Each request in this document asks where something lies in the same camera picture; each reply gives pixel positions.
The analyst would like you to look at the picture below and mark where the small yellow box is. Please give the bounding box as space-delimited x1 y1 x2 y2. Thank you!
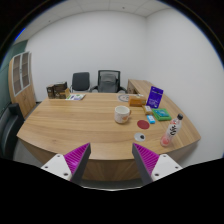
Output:
142 104 154 116

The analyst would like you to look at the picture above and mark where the grey mesh office chair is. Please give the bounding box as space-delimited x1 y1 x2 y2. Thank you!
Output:
90 69 128 94

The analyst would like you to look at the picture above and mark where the clear drink bottle black cap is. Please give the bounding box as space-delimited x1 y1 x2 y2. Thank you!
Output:
159 113 184 148

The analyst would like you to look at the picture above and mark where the black leather armchair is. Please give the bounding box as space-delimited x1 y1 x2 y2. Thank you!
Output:
0 102 25 160

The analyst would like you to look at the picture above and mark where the green flat box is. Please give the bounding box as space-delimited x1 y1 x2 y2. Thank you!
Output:
151 107 173 122

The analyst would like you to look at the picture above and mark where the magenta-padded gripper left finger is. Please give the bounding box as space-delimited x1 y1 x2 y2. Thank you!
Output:
40 142 92 185

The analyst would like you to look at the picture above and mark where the white round disc black dot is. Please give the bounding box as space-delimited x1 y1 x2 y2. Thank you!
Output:
133 132 147 142

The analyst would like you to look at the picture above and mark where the purple standing box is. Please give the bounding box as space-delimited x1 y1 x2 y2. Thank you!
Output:
145 85 165 108

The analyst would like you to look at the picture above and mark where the black office chair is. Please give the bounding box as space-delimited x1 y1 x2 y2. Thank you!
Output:
69 71 92 94

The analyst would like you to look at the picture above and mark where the wooden side desk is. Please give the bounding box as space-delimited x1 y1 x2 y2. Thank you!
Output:
126 78 155 96

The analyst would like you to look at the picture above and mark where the stack of brown boxes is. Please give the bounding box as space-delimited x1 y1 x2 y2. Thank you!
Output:
46 81 71 100

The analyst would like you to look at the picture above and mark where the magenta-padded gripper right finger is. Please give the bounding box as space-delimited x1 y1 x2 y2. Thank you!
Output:
131 142 184 185

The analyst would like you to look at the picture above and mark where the wooden cabinet with glass doors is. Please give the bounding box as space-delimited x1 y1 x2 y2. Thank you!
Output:
7 50 37 118

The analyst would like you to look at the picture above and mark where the green and white leaflet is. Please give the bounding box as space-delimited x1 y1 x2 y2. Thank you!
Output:
65 93 86 102

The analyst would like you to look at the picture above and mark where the orange-brown wooden box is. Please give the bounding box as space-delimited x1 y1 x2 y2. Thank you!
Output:
128 95 148 108

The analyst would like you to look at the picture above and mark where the white mug with orange print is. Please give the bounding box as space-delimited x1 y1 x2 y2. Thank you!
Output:
114 105 132 125

